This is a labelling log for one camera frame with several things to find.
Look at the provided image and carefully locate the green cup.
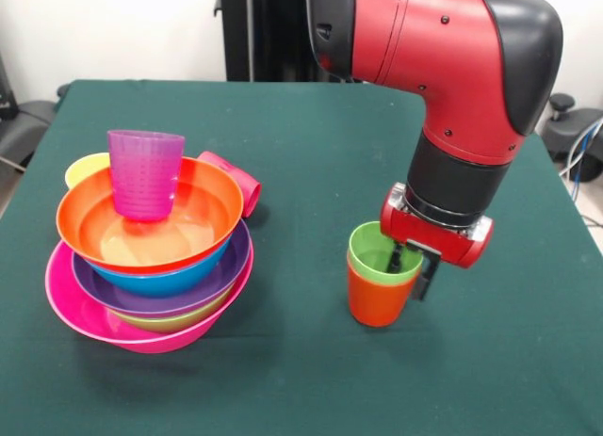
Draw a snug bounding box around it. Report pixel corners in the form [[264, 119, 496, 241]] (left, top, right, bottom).
[[348, 221, 425, 287]]

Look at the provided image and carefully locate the orange bowl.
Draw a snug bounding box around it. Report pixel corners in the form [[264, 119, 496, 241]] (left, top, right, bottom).
[[55, 155, 245, 275]]

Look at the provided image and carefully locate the dark green tablecloth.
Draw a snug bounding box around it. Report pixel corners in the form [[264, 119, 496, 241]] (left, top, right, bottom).
[[0, 79, 603, 436]]

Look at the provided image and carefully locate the blue bowl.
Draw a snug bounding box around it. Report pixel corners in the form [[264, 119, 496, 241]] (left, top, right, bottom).
[[87, 240, 233, 299]]

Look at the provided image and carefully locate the black equipment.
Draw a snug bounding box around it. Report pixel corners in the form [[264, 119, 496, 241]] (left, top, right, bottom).
[[0, 54, 60, 173]]

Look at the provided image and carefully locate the green bowl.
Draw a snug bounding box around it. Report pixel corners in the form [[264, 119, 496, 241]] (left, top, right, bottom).
[[110, 284, 235, 334]]

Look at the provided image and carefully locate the yellow cup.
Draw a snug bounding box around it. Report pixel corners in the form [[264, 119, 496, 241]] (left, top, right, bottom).
[[64, 152, 112, 190]]

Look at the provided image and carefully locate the grey cable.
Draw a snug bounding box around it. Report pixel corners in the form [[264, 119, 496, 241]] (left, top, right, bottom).
[[559, 118, 603, 178]]

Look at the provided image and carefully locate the pink bowl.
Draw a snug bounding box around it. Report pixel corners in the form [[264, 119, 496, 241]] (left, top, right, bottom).
[[44, 237, 255, 354]]

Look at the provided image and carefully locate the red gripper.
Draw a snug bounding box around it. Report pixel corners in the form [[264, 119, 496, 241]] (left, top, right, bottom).
[[379, 184, 495, 303]]

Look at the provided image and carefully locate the purple bowl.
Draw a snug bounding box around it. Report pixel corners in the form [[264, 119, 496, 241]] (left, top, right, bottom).
[[71, 218, 251, 319]]

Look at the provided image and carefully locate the orange cup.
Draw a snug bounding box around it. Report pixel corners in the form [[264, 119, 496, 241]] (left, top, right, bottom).
[[347, 250, 420, 328]]

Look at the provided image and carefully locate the blue cable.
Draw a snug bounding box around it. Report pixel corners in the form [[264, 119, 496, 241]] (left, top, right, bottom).
[[570, 119, 597, 187]]

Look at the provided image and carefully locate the purple cup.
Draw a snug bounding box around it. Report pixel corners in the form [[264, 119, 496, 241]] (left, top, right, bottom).
[[106, 129, 187, 222]]

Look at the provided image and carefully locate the red cup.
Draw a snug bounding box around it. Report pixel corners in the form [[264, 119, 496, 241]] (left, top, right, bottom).
[[196, 151, 263, 219]]

